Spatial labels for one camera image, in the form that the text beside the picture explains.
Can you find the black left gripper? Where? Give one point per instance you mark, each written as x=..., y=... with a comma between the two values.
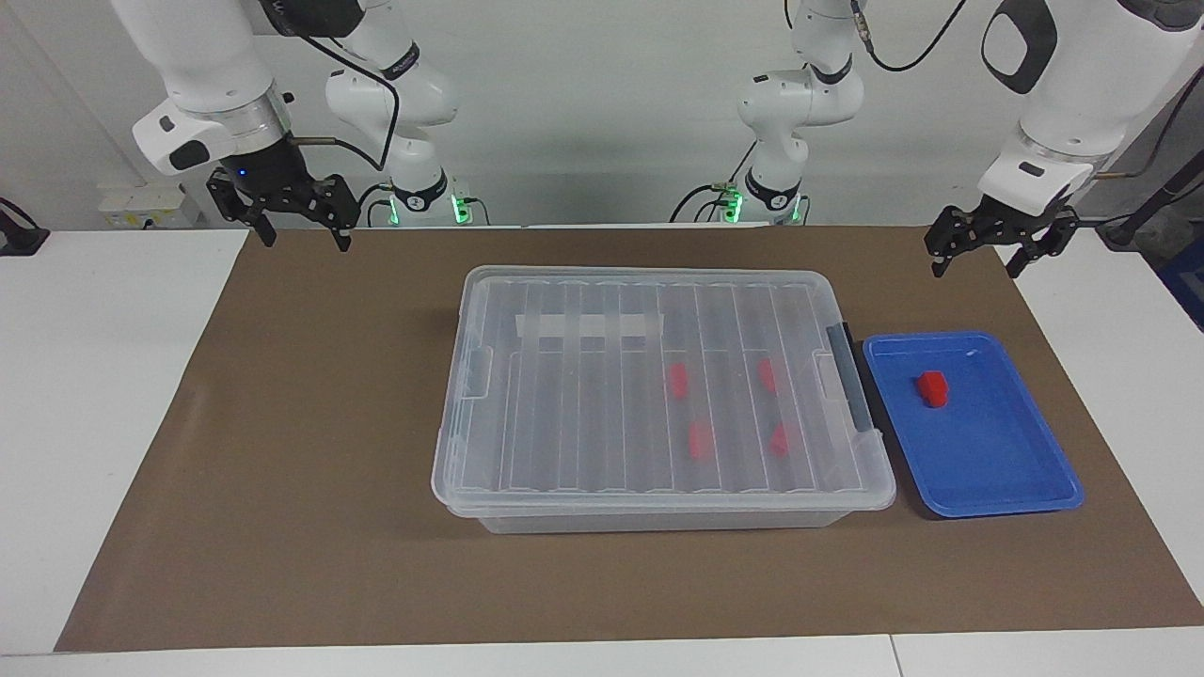
x=1006, y=226

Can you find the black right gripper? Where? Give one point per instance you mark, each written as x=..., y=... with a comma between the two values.
x=282, y=188

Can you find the red block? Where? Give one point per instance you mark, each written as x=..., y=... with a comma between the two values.
x=699, y=439
x=933, y=387
x=779, y=438
x=677, y=378
x=767, y=374

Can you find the clear ribbed plastic lid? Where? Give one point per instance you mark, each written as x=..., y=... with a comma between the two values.
x=602, y=423

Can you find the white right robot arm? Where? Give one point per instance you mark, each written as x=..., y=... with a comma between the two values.
x=202, y=56

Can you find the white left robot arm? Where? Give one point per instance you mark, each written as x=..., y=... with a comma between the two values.
x=1082, y=85

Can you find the blue plastic tray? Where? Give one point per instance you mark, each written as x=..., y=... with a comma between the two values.
x=988, y=461

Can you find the clear plastic storage box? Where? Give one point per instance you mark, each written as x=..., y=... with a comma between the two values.
x=658, y=523

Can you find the black stand pole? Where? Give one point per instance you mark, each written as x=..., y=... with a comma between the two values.
x=1119, y=233

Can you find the blue crate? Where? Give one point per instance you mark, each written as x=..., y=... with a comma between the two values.
x=1190, y=282

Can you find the brown table mat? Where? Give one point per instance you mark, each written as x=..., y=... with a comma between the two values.
x=282, y=517

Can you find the white wall socket strip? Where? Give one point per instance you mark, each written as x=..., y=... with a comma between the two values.
x=141, y=202

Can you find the black clamp mount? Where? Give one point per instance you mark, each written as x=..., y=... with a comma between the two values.
x=23, y=240

